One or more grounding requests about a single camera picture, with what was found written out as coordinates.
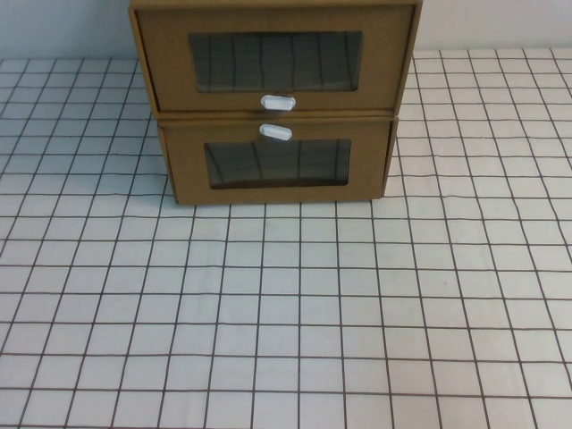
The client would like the cardboard drawer with wide window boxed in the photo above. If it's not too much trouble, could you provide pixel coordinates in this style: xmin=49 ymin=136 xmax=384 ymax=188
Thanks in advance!
xmin=135 ymin=7 xmax=415 ymax=112

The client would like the white plastic drawer handle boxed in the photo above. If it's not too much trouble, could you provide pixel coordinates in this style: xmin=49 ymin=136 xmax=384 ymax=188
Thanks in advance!
xmin=260 ymin=94 xmax=297 ymax=110
xmin=258 ymin=123 xmax=294 ymax=140

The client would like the cardboard drawer with small window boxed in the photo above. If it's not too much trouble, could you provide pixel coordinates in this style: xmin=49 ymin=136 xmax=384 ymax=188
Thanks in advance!
xmin=161 ymin=119 xmax=393 ymax=206

